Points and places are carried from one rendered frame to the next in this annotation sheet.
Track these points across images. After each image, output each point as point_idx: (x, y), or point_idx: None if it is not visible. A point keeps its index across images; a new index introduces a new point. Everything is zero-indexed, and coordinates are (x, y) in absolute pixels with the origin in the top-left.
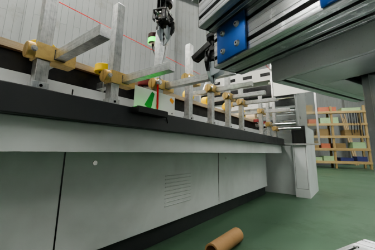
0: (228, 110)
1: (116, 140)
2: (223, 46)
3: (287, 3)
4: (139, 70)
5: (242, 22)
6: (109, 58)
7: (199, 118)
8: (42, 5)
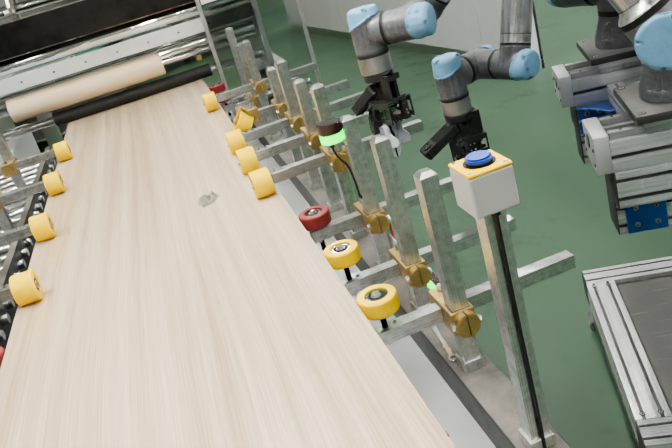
0: (311, 151)
1: None
2: (637, 219)
3: None
4: (458, 241)
5: (664, 204)
6: (404, 243)
7: None
8: (439, 249)
